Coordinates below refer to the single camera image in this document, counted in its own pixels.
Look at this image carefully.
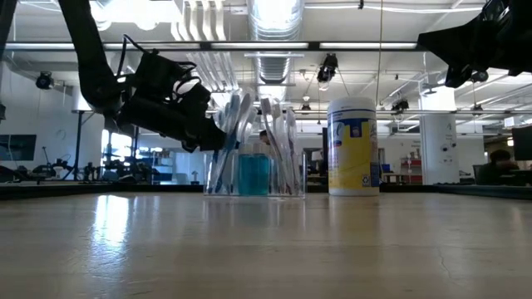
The purple white toothbrush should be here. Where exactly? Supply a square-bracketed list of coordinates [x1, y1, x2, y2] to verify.
[285, 106, 303, 196]
[272, 101, 298, 196]

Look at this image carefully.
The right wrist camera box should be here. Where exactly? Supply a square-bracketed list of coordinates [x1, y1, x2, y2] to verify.
[480, 0, 513, 22]

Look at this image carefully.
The red shelf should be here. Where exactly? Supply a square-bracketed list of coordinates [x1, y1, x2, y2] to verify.
[400, 156, 423, 184]

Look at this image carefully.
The black background rig frame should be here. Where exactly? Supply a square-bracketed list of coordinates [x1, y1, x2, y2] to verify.
[231, 110, 296, 159]
[72, 108, 141, 182]

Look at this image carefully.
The white round pillar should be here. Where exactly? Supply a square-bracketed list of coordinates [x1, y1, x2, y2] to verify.
[418, 85, 459, 186]

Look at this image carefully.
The yellow white wipes canister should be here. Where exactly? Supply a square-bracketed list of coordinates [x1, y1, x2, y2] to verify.
[327, 96, 381, 197]

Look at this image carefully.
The silver round ventilation duct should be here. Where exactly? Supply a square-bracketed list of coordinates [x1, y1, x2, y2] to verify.
[247, 0, 305, 130]

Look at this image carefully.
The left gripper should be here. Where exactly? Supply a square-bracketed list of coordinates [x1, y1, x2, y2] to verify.
[115, 48, 228, 154]

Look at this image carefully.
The white cylindrical duct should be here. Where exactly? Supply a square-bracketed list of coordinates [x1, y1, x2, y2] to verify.
[71, 85, 95, 112]

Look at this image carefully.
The black table edge rail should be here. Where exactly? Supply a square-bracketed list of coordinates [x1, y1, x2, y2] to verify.
[0, 181, 532, 201]

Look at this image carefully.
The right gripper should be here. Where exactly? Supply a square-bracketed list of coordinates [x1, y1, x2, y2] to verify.
[416, 0, 532, 90]

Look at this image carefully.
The dark wall panel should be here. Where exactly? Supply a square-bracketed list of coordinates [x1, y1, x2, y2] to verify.
[0, 134, 37, 162]

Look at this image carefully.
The orange white toothbrush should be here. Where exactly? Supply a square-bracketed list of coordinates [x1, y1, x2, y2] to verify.
[259, 97, 288, 196]

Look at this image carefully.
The clear acrylic organizer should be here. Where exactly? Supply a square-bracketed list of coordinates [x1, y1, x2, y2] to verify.
[202, 150, 308, 199]

